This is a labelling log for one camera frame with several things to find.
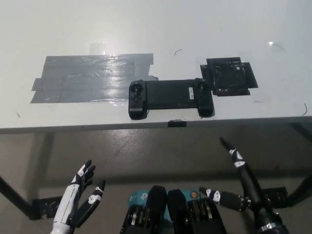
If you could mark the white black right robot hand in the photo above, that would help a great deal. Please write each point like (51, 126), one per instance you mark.
(248, 181)

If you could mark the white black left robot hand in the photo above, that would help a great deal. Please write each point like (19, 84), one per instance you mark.
(69, 200)

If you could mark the black robot torso blocks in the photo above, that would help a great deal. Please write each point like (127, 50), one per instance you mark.
(178, 212)

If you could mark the black mobile game controller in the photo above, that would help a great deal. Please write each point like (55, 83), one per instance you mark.
(168, 93)

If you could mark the black metal table leg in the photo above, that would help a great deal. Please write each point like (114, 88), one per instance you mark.
(301, 187)
(17, 197)

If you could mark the teal router box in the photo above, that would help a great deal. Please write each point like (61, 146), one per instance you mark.
(140, 197)

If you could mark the small black tape strip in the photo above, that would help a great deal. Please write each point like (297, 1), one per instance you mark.
(177, 123)

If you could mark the square black tape patch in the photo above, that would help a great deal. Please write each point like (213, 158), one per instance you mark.
(228, 76)

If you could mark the large grey duct tape patch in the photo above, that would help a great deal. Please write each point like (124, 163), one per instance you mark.
(85, 78)

